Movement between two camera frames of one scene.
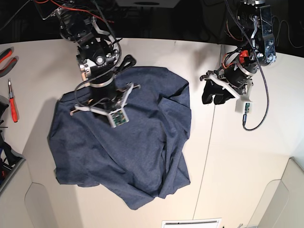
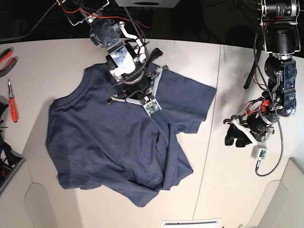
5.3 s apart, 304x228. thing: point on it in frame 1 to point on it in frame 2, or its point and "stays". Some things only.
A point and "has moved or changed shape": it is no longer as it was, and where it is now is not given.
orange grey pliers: (4, 54) stays
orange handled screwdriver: (12, 103) stays
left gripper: (105, 94) to (138, 90)
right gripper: (237, 78) to (260, 124)
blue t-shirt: (143, 160) has moved or changed shape
